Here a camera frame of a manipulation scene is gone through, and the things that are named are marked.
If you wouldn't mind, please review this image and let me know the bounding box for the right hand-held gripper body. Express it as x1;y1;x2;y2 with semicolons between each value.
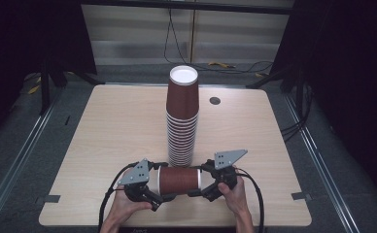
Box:
205;149;249;202

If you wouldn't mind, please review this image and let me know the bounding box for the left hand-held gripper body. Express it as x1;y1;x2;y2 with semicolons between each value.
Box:
117;157;155;204

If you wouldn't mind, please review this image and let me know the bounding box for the single brown paper cup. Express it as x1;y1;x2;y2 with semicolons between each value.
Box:
156;165;203;196

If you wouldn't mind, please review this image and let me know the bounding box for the stack of brown paper cups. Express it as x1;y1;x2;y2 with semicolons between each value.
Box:
165;64;200;168

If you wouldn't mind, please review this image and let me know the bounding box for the person's left hand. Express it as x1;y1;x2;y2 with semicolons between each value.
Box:
106;168;154;227

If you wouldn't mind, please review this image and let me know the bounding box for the person's right hand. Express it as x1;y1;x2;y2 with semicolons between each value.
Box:
217;175;253;218

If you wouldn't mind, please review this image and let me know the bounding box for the grey tape piece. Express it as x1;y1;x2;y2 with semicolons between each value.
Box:
35;194;62;205
291;191;313;202

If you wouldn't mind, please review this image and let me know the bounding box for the black metal stand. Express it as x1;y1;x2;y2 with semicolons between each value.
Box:
38;61;106;117

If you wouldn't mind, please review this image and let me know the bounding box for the dark curtain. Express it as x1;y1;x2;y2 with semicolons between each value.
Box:
0;0;97;144
269;0;377;212

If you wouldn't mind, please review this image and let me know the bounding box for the black overhead bar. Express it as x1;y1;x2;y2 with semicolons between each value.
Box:
79;0;295;16

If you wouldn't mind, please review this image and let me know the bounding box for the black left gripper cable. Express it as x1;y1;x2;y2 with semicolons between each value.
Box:
97;161;140;233

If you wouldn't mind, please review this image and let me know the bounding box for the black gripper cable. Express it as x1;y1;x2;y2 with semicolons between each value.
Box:
97;161;140;233
233;166;266;233

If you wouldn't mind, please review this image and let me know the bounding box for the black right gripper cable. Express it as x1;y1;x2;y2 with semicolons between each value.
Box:
233;166;266;233

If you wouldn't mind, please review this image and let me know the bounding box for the black cable bundle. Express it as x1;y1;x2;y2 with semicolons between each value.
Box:
279;82;315;143

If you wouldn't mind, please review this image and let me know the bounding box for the metal floor rail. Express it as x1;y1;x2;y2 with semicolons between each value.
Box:
0;91;63;226
283;92;362;233

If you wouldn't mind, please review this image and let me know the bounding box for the black floor cable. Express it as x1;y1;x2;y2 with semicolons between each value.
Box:
195;59;274;76

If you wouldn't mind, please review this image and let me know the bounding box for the black hanging cable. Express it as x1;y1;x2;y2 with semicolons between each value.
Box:
162;8;197;66

